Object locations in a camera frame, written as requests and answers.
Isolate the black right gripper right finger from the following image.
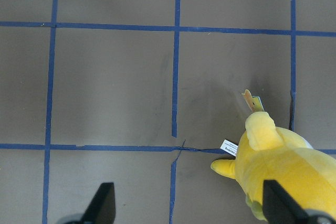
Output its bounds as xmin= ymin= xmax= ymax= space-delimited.
xmin=262 ymin=180 xmax=335 ymax=223

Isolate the cardboard hang tag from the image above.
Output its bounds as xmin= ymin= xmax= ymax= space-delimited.
xmin=242 ymin=89 xmax=265 ymax=113

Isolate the yellow plush toy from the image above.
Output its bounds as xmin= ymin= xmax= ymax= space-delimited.
xmin=211 ymin=112 xmax=335 ymax=220

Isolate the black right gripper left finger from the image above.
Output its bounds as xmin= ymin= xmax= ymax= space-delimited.
xmin=58 ymin=182 xmax=116 ymax=223

